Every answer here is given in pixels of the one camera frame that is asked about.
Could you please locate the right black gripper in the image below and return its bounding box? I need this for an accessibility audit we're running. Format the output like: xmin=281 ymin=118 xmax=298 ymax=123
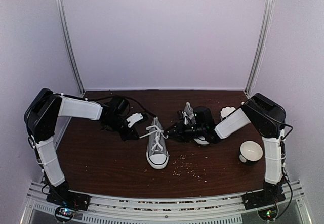
xmin=164 ymin=120 xmax=206 ymax=143

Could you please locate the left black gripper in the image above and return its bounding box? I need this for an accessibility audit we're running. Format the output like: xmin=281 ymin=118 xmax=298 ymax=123
xmin=105 ymin=115 xmax=139 ymax=142

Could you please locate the grey sneaker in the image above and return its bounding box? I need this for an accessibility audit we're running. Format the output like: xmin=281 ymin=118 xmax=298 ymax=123
xmin=140 ymin=117 xmax=169 ymax=170
xmin=182 ymin=102 xmax=209 ymax=146

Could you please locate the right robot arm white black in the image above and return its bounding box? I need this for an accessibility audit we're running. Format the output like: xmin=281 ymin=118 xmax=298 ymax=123
xmin=164 ymin=93 xmax=288 ymax=205

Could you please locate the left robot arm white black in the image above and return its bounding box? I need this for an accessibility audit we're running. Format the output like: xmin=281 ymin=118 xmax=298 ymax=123
xmin=24 ymin=88 xmax=153 ymax=206

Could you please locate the white fluted ceramic bowl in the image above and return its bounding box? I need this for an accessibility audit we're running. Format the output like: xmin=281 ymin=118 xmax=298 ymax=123
xmin=220 ymin=106 xmax=236 ymax=121

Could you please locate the black and white bowl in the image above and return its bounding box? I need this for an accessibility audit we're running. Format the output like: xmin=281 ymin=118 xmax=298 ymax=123
xmin=238 ymin=141 xmax=263 ymax=166

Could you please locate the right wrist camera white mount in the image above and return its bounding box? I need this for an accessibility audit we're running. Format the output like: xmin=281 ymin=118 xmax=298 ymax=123
xmin=177 ymin=110 xmax=194 ymax=125

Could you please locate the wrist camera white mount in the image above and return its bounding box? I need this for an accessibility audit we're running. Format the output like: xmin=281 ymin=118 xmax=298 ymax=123
xmin=177 ymin=110 xmax=194 ymax=125
xmin=126 ymin=113 xmax=143 ymax=128

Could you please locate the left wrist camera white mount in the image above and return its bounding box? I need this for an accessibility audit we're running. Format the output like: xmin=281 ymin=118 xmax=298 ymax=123
xmin=126 ymin=113 xmax=143 ymax=128

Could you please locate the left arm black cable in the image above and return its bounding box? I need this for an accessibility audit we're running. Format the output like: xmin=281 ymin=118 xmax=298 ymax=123
xmin=86 ymin=95 xmax=156 ymax=117

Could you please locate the left aluminium frame post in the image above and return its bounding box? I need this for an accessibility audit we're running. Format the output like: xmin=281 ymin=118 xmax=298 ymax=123
xmin=56 ymin=0 xmax=86 ymax=95

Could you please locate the aluminium frame post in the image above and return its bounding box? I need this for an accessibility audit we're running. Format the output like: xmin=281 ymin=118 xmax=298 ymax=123
xmin=245 ymin=0 xmax=275 ymax=98
xmin=56 ymin=0 xmax=86 ymax=95

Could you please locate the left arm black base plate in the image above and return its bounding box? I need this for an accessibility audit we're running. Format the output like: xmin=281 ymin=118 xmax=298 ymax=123
xmin=46 ymin=190 xmax=91 ymax=211

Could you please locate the front aluminium rail frame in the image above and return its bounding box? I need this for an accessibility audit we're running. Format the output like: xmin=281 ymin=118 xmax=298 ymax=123
xmin=18 ymin=181 xmax=315 ymax=223

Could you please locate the right aluminium frame post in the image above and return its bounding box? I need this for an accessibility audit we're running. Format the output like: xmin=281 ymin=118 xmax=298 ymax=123
xmin=245 ymin=0 xmax=275 ymax=98

